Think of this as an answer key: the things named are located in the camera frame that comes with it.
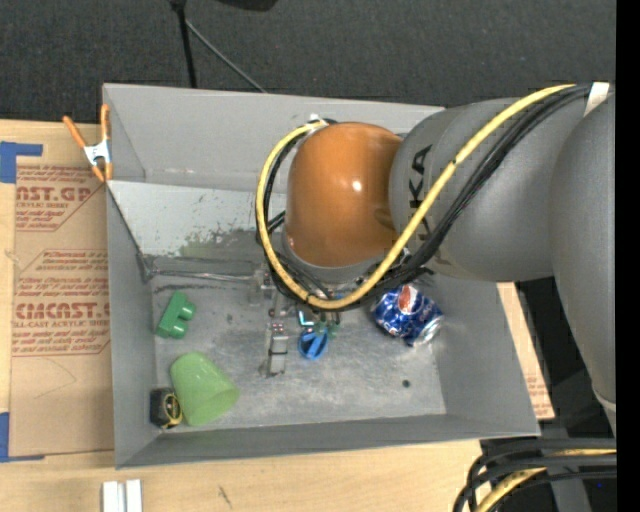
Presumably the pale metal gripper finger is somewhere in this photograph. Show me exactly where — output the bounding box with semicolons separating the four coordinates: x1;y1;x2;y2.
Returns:
258;320;291;379
249;269;275;317

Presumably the blue round plastic piece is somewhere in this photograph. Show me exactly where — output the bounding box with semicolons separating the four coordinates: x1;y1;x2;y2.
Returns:
297;327;331;362

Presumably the grey metal bin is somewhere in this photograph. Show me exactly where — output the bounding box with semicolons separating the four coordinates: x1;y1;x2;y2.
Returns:
101;82;543;470

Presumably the light green plastic cup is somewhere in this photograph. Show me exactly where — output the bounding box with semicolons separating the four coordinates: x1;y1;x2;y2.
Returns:
168;351;241;428

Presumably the green toy building block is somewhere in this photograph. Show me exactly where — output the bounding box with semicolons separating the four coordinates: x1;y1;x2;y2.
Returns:
154;290;198;341

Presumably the crushed blue soda can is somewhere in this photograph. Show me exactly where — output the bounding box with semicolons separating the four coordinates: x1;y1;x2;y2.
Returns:
370;283;446;348

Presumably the black and yellow tape measure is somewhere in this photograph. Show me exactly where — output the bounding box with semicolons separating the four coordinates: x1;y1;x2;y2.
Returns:
148;386;184;430

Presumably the brown cardboard board, red print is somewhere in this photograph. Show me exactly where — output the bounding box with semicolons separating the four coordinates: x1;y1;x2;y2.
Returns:
0;118;117;460

